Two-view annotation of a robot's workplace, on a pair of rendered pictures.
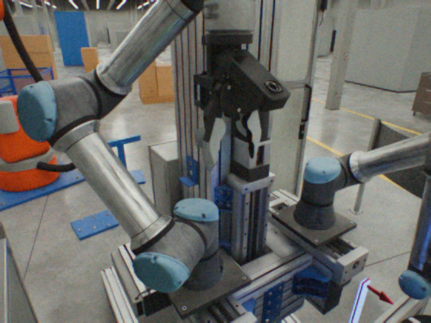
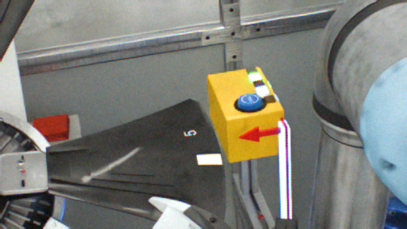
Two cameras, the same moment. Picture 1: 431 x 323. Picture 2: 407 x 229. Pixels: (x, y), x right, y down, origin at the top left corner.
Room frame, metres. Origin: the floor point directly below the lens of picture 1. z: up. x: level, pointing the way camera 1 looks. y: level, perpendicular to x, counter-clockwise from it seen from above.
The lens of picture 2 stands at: (0.75, -1.19, 1.77)
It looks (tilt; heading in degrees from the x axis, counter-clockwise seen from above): 32 degrees down; 115
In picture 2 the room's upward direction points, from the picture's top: 5 degrees counter-clockwise
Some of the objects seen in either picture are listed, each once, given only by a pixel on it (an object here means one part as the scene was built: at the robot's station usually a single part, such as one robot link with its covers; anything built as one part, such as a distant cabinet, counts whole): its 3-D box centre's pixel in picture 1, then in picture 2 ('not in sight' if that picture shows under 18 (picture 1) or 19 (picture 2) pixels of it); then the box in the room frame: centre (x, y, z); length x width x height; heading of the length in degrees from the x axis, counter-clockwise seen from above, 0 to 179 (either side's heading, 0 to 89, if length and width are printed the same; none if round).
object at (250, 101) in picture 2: not in sight; (250, 102); (0.34, -0.11, 1.08); 0.04 x 0.04 x 0.02
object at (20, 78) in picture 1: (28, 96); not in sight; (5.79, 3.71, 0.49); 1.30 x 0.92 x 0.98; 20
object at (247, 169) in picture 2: not in sight; (247, 162); (0.32, -0.07, 0.92); 0.03 x 0.03 x 0.12; 34
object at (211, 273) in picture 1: (198, 257); not in sight; (0.66, 0.05, 1.09); 0.15 x 0.15 x 0.10
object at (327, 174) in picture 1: (321, 178); not in sight; (0.92, -0.37, 1.20); 0.13 x 0.12 x 0.14; 120
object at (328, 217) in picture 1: (315, 207); not in sight; (0.92, -0.37, 1.09); 0.15 x 0.15 x 0.10
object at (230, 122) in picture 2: not in sight; (245, 116); (0.32, -0.07, 1.02); 0.16 x 0.10 x 0.11; 124
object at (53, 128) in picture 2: not in sight; (50, 128); (-0.16, -0.01, 0.87); 0.08 x 0.08 x 0.02; 29
